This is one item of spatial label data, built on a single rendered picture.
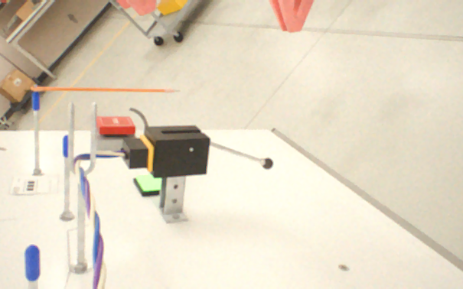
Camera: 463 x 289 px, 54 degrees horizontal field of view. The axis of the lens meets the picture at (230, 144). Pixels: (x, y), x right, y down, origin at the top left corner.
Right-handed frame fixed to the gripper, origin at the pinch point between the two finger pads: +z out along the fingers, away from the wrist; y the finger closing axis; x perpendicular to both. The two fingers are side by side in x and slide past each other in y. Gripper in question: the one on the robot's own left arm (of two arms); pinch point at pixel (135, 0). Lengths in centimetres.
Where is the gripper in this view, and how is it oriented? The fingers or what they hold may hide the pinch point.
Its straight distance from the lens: 42.2
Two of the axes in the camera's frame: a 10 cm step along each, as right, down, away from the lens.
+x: 8.6, -4.4, 2.7
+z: 2.7, 8.3, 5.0
